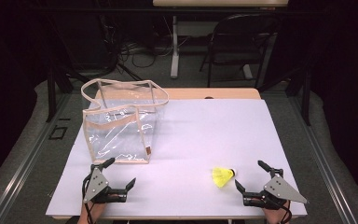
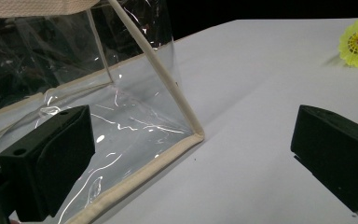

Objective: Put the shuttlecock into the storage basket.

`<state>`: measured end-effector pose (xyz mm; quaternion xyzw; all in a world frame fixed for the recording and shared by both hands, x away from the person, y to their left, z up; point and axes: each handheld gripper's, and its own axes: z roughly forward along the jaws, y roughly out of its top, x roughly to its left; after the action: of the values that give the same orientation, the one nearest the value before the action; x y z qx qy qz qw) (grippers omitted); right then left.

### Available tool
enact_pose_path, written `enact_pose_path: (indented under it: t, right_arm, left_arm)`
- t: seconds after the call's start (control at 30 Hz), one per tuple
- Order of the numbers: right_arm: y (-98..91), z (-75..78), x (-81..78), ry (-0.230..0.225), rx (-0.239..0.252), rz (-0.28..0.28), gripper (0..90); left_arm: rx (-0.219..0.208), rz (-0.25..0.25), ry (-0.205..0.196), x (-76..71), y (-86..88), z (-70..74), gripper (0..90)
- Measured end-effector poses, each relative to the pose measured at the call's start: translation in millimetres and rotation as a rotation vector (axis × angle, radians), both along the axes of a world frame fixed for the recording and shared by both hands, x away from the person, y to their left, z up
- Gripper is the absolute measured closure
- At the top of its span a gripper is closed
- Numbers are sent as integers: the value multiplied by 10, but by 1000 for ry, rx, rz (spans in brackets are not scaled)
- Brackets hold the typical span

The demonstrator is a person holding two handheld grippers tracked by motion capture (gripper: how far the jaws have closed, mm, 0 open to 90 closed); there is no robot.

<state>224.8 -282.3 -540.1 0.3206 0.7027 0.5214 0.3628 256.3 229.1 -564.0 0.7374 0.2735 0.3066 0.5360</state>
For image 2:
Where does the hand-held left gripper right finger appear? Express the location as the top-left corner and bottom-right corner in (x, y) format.
(290, 104), (358, 221)

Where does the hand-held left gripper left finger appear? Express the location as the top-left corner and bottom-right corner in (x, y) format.
(0, 105), (96, 223)

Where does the clear bag with beige trim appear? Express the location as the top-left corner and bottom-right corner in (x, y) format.
(0, 0), (206, 224)

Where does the white table mat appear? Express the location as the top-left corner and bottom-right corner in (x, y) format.
(10, 18), (358, 224)

